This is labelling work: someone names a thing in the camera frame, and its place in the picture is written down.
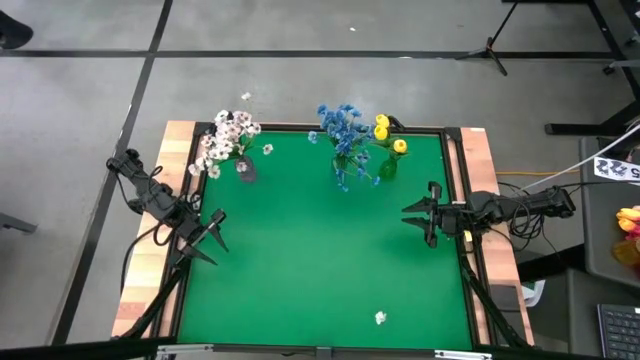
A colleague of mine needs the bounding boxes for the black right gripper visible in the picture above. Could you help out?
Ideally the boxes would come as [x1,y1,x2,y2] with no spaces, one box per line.
[401,180,472,249]

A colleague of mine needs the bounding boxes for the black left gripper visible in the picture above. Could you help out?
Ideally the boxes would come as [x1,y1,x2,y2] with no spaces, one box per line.
[174,209,230,267]

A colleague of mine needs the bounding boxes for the white artificial flower bunch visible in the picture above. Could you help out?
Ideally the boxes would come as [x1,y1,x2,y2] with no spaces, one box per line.
[187,142,224,180]
[230,109,263,141]
[202,109,241,160]

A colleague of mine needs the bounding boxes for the green glass vase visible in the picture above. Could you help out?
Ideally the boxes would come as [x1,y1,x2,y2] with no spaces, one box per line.
[378,156,400,181]

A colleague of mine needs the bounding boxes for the purple ribbed glass vase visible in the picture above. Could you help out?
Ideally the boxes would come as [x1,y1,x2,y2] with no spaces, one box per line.
[235,154,259,184]

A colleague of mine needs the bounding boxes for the spare yellow orange flowers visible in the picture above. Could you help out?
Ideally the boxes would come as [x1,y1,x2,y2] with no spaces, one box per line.
[613,205,640,267]

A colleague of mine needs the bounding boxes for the green table mat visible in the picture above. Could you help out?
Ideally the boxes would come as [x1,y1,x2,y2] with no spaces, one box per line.
[177,128,474,350]

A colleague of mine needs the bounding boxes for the black stand base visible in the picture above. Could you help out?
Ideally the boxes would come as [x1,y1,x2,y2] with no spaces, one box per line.
[543,0,640,139]

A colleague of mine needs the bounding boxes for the gray storage bin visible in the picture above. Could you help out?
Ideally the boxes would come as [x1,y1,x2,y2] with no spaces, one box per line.
[578,137,640,289]

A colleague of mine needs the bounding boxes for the black tripod stand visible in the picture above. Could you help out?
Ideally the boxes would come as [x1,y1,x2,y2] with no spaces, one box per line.
[454,0,527,77]

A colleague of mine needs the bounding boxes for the gray side desk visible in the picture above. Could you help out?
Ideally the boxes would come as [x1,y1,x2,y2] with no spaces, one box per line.
[567,268,640,360]

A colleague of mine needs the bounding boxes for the gray metal foot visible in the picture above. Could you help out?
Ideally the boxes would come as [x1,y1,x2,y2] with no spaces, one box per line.
[0,212,39,234]

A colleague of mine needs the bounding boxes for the white printed label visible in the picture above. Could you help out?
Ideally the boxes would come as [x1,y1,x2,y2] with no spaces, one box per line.
[593,156,640,182]

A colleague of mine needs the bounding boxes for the black keyboard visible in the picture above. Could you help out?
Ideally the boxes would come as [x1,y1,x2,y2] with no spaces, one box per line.
[596,303,640,360]

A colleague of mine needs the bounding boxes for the gray chair base leg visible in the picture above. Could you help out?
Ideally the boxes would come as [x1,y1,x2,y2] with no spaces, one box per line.
[602,58,640,76]

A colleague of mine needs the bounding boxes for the person's shoe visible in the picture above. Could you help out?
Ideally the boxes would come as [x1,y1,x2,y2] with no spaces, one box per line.
[0,9,35,50]

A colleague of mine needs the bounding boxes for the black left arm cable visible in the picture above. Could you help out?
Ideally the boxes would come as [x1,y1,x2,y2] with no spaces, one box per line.
[119,222,174,296]

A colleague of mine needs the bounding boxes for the black cable bundle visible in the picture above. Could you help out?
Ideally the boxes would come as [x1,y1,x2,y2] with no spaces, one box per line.
[497,180,584,251]

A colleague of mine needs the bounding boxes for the black table frame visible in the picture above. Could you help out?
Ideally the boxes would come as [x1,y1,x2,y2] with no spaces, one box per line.
[112,121,536,351]

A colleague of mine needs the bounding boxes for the white cable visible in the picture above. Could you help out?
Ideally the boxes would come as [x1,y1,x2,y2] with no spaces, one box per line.
[519,122,640,192]

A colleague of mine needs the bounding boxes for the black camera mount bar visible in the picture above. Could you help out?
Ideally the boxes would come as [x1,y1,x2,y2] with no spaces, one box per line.
[0,335,174,360]

